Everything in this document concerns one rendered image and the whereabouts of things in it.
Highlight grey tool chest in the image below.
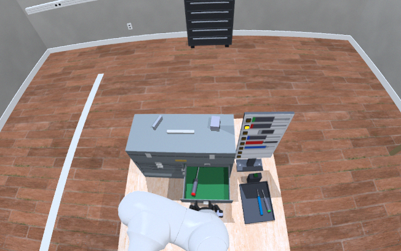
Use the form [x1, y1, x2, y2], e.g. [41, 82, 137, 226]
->
[125, 114, 236, 204]

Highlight hex screwdriver with red band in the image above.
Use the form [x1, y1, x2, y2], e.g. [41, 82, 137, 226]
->
[191, 167, 199, 196]

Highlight pale blue block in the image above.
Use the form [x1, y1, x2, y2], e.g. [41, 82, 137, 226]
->
[210, 116, 220, 130]

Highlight grey rectangular bar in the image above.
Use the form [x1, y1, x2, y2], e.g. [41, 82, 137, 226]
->
[152, 115, 162, 129]

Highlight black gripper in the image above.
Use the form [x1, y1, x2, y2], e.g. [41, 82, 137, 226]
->
[189, 201, 223, 218]

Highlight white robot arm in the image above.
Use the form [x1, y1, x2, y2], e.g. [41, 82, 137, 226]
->
[118, 191, 229, 251]

